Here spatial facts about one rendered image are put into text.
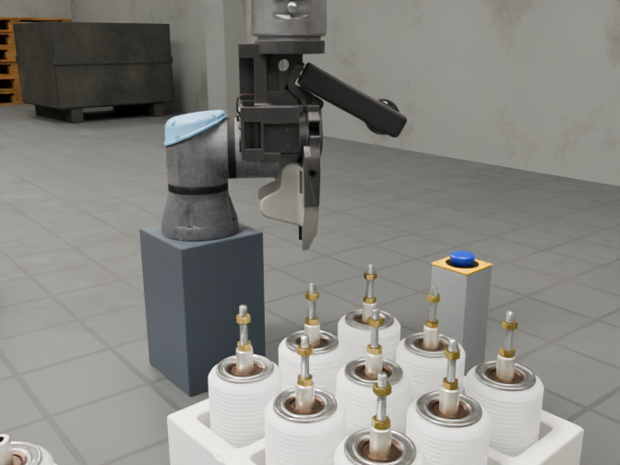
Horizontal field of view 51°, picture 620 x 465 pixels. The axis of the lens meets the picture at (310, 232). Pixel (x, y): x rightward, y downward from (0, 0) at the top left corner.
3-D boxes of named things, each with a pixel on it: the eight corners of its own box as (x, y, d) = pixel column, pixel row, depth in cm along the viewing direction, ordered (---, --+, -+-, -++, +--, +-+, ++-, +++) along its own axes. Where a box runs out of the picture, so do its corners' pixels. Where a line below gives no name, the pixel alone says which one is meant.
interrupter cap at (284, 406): (346, 399, 79) (346, 393, 79) (323, 432, 72) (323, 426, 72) (289, 387, 82) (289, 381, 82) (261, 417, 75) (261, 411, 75)
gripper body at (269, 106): (241, 155, 72) (237, 40, 68) (319, 153, 73) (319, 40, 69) (242, 168, 64) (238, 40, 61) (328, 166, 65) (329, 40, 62)
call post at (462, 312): (421, 431, 116) (430, 264, 107) (446, 416, 120) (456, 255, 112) (455, 448, 111) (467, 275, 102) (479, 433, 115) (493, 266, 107)
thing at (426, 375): (440, 434, 103) (447, 327, 98) (469, 471, 94) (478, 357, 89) (382, 443, 100) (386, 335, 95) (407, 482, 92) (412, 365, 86)
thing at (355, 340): (405, 435, 102) (411, 329, 97) (346, 445, 100) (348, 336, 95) (384, 404, 111) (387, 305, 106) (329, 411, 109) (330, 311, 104)
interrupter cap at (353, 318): (401, 329, 98) (401, 325, 98) (352, 334, 96) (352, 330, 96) (384, 310, 105) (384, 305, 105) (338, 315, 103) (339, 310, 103)
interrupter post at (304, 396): (318, 404, 78) (318, 379, 77) (310, 415, 76) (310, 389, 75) (299, 400, 79) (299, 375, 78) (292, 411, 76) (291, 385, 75)
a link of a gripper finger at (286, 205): (260, 251, 69) (258, 162, 68) (315, 249, 70) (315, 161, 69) (261, 256, 66) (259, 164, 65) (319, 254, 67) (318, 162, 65)
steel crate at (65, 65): (179, 115, 600) (173, 23, 577) (53, 125, 533) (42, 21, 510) (136, 108, 669) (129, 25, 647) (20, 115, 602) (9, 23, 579)
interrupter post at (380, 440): (364, 447, 69) (365, 420, 69) (387, 445, 70) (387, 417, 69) (373, 461, 67) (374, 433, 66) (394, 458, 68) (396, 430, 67)
